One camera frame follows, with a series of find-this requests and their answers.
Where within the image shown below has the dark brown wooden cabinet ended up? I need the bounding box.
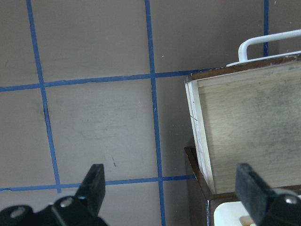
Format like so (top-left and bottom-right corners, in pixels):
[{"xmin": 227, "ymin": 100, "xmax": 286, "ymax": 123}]
[{"xmin": 185, "ymin": 146, "xmax": 301, "ymax": 226}]

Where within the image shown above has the light wooden drawer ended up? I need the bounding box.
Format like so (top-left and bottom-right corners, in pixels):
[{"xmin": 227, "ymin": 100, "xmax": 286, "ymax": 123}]
[{"xmin": 185, "ymin": 54, "xmax": 301, "ymax": 194}]

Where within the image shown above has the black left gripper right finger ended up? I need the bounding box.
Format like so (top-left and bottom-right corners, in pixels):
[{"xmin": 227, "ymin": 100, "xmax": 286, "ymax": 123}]
[{"xmin": 235, "ymin": 163, "xmax": 277, "ymax": 226}]

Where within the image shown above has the white drawer handle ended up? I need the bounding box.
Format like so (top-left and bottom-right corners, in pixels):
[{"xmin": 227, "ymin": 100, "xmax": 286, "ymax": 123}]
[{"xmin": 226, "ymin": 29, "xmax": 301, "ymax": 67}]

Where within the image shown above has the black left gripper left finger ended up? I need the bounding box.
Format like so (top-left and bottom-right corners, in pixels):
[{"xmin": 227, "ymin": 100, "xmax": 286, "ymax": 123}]
[{"xmin": 75, "ymin": 164, "xmax": 105, "ymax": 216}]

